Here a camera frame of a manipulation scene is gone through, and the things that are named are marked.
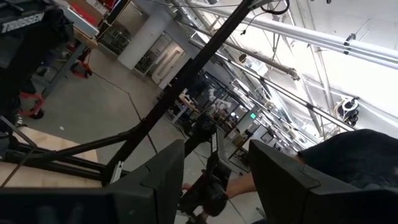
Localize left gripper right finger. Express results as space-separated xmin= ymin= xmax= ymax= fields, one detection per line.
xmin=248 ymin=139 xmax=398 ymax=224

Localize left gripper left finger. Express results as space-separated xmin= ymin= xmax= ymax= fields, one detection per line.
xmin=0 ymin=138 xmax=186 ymax=224

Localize person's forearm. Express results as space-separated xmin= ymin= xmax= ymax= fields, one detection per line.
xmin=226 ymin=173 xmax=257 ymax=200

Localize person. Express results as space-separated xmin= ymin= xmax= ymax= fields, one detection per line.
xmin=294 ymin=128 xmax=398 ymax=191

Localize black framed robot workcell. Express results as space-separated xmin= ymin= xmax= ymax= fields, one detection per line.
xmin=169 ymin=70 xmax=252 ymax=147

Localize red floor stand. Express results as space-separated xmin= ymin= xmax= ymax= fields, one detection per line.
xmin=70 ymin=49 xmax=93 ymax=78
xmin=19 ymin=91 xmax=45 ymax=120

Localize grey ceiling pipe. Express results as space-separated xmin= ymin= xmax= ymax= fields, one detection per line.
xmin=223 ymin=40 xmax=301 ymax=82

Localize wooden table grey legs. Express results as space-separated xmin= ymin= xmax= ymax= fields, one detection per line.
xmin=40 ymin=26 xmax=100 ymax=99

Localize white building column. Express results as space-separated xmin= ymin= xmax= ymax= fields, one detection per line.
xmin=117 ymin=14 xmax=175 ymax=71

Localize white ceiling pipe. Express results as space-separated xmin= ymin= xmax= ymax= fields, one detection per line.
xmin=186 ymin=2 xmax=398 ymax=71

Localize red storage shelving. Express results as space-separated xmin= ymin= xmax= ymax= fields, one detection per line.
xmin=68 ymin=0 xmax=125 ymax=27

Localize black table frame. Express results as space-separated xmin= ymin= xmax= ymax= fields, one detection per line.
xmin=0 ymin=0 xmax=290 ymax=187

